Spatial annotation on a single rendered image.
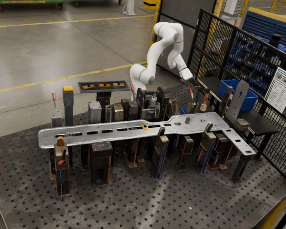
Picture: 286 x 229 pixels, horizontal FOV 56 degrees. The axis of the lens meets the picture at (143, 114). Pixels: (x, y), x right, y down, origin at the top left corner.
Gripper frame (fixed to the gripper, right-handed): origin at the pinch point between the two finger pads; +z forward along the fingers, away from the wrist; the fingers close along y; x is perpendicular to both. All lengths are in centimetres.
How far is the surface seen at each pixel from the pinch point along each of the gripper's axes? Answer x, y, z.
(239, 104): 48, 0, 38
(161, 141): 55, 72, 38
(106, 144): 55, 105, 25
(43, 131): 41, 136, -1
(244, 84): 58, -5, 27
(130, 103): 33, 73, 2
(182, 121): 36, 43, 31
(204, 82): 0.1, -14.0, 4.0
